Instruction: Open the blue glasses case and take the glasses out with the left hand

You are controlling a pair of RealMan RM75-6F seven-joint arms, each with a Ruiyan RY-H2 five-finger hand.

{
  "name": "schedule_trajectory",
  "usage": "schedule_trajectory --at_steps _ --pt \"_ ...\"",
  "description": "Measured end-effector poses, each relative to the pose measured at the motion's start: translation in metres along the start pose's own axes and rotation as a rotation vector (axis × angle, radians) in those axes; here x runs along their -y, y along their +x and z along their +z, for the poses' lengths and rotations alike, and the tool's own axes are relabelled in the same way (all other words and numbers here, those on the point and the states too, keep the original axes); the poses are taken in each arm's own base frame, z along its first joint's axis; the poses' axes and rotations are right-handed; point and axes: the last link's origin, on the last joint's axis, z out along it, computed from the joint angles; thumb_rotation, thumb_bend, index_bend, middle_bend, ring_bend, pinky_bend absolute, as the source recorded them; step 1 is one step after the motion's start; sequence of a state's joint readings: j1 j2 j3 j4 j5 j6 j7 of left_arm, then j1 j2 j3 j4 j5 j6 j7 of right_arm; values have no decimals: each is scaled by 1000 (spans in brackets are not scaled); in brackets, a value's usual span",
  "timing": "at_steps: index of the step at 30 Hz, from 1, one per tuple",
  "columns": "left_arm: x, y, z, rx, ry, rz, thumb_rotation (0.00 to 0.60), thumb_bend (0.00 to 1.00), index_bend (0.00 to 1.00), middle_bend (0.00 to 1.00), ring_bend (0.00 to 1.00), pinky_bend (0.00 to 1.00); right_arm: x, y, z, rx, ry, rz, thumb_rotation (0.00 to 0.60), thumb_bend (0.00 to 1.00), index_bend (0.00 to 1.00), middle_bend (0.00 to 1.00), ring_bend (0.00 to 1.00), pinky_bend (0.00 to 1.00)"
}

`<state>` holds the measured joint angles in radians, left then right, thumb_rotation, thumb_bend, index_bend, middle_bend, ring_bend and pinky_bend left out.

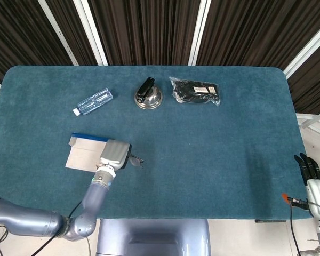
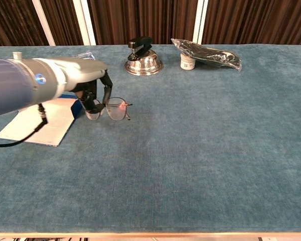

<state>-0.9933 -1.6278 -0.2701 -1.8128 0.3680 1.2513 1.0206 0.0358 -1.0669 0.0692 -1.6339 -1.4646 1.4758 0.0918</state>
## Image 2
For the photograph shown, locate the clear plastic water bottle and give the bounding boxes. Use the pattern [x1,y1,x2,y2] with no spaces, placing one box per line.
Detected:
[75,50,96,61]

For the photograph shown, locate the dark brown curtain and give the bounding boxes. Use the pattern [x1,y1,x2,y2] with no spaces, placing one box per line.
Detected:
[0,0,301,48]

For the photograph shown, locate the upturned stainless steel bowl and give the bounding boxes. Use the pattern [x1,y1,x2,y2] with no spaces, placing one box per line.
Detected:
[124,49,164,76]

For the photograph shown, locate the blue table cloth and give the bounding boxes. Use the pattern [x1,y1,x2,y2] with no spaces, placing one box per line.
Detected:
[0,44,301,234]

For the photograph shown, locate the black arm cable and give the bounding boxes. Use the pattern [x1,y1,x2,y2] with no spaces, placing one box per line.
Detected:
[0,103,49,148]

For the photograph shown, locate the blue glasses case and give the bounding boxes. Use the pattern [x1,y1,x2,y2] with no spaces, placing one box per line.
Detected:
[0,91,87,147]

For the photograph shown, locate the black stapler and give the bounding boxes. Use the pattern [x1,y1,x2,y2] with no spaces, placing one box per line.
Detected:
[127,36,153,61]

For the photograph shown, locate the wire-frame eyeglasses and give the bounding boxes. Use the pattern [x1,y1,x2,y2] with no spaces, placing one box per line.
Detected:
[84,97,133,122]

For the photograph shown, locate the plastic bag with black item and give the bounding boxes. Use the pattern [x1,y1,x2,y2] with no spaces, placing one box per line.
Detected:
[171,38,243,72]

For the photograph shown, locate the left robot hand grey black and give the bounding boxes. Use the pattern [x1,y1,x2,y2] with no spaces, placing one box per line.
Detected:
[56,57,113,115]

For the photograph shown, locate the small white jar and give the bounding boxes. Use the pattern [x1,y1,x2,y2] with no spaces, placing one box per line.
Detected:
[180,52,196,70]

